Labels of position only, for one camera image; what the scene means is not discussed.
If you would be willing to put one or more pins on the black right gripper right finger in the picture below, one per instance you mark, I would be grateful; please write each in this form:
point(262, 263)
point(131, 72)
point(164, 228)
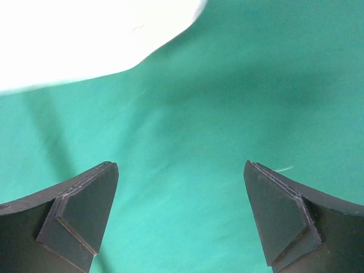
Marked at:
point(302, 229)

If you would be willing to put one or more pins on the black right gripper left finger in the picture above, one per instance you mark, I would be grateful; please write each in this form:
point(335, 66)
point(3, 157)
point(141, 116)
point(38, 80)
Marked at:
point(59, 229)

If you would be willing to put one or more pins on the green surgical drape cloth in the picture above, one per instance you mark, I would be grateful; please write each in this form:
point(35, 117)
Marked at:
point(274, 82)

